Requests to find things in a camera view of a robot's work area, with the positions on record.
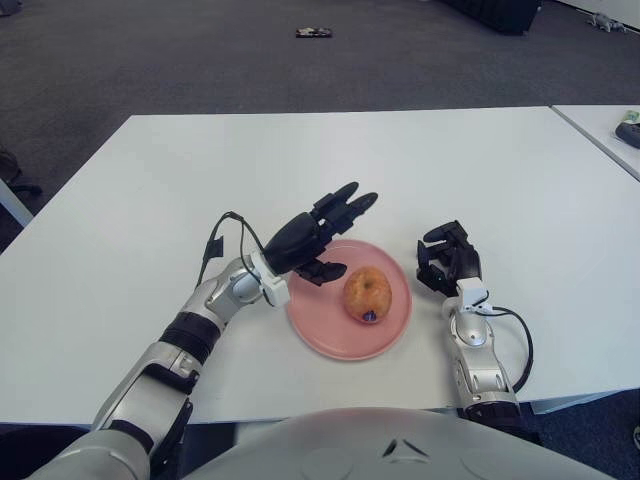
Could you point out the white desk leg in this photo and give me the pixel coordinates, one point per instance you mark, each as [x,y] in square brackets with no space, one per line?
[15,200]

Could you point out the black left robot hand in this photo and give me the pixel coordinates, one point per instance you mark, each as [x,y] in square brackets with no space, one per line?
[295,242]

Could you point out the grey robot torso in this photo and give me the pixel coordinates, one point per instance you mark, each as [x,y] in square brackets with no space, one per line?
[350,445]

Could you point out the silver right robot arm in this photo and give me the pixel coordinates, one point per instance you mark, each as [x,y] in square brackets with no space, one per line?
[475,355]

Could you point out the white table support beam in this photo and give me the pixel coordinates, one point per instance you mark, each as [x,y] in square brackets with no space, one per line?
[585,400]

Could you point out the black office chair base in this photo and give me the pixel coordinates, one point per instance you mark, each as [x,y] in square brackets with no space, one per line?
[10,167]

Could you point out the caster wheel with metal bracket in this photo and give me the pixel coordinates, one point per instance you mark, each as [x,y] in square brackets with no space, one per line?
[637,437]

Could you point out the small grey toy figure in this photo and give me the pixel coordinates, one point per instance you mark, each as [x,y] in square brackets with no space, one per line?
[605,22]

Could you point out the dark grey handheld controller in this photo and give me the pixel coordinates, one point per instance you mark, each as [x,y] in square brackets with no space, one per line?
[628,134]

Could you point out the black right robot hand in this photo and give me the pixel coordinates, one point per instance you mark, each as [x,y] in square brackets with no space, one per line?
[467,260]

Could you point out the small green packet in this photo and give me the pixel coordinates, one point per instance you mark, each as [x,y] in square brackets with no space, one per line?
[631,116]

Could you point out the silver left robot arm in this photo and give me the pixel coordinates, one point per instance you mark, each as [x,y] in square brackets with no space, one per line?
[150,380]

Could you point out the flat dark object on floor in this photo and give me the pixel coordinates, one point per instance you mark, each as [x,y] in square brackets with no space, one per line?
[314,33]

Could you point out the large black case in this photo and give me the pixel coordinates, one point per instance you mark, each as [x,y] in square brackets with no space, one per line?
[500,15]

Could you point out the pink round plate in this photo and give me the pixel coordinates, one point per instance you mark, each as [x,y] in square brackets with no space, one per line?
[330,335]

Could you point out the orange-red apple with sticker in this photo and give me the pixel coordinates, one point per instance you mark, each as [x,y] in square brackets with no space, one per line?
[367,292]

